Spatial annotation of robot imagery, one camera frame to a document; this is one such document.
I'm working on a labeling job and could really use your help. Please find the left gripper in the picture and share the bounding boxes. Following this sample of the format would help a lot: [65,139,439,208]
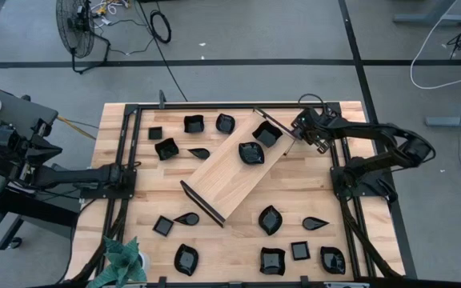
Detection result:
[9,118,63,187]

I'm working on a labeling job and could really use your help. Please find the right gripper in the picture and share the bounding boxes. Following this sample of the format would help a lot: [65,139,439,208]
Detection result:
[292,110,335,156]

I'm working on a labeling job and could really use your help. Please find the black teardrop plate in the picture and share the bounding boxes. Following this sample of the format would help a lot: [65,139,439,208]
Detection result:
[302,216,331,231]
[186,147,211,161]
[173,212,200,226]

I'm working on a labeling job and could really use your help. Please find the black oval leaf plate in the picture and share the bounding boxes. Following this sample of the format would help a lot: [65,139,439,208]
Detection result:
[215,113,236,135]
[320,246,347,275]
[174,243,199,278]

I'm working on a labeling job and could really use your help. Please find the black side table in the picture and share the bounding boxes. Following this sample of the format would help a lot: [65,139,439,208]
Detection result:
[0,86,80,257]

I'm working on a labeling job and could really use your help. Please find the wooden shelf riser black legs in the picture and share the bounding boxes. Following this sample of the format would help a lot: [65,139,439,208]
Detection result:
[179,106,299,228]

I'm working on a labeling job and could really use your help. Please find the black floor fan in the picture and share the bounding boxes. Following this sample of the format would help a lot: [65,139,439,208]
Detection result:
[55,0,112,75]

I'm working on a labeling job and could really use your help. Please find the grey desk foot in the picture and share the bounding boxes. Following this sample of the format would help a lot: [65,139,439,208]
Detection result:
[392,0,461,25]
[425,106,461,129]

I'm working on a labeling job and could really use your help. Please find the green paper plant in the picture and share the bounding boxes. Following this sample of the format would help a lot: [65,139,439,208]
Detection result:
[86,235,150,288]

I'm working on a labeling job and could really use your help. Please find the white plant pot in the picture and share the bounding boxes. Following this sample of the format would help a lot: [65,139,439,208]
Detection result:
[138,251,152,273]

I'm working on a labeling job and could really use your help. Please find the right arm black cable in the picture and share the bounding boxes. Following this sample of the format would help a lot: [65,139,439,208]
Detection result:
[297,94,330,117]

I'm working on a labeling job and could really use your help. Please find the yellow floor cable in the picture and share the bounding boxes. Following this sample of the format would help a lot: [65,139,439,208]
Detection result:
[56,114,98,141]

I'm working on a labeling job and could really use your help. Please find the white floor cable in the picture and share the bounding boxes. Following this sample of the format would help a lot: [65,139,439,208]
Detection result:
[409,0,461,90]

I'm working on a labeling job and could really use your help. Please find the white power strip with cables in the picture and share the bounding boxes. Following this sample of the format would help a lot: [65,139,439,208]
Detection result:
[90,0,135,25]

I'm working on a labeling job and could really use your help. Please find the black floor cable with coil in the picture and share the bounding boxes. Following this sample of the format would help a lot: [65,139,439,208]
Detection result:
[136,0,190,103]

